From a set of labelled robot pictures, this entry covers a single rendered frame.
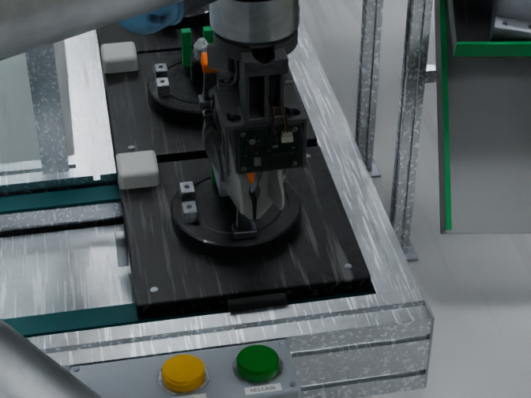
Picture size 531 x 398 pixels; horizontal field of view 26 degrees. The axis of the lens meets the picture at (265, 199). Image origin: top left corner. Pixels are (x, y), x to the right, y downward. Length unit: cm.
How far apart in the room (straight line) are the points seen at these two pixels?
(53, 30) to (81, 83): 91
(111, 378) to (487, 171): 44
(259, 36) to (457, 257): 54
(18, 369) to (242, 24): 37
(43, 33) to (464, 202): 70
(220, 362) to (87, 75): 57
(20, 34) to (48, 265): 72
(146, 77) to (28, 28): 91
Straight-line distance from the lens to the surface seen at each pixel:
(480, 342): 128
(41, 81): 129
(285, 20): 94
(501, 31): 111
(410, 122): 127
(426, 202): 147
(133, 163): 130
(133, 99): 146
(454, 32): 111
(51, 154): 135
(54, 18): 60
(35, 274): 128
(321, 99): 147
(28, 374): 70
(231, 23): 94
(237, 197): 105
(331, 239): 122
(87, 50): 159
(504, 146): 124
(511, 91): 125
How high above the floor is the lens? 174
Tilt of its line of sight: 37 degrees down
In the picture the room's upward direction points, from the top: straight up
